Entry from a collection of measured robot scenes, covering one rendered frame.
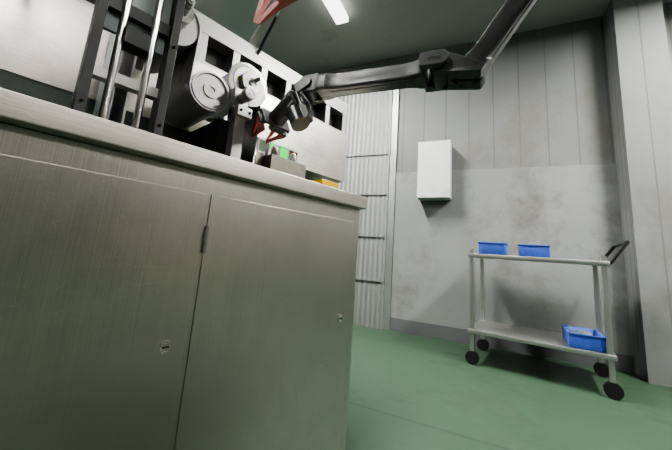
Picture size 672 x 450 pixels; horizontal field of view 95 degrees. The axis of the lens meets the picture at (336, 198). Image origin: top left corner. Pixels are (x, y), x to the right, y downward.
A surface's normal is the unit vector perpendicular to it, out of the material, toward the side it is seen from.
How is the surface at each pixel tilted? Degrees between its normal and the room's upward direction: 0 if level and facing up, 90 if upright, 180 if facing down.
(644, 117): 90
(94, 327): 90
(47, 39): 90
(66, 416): 90
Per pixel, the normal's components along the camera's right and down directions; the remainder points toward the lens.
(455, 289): -0.41, -0.18
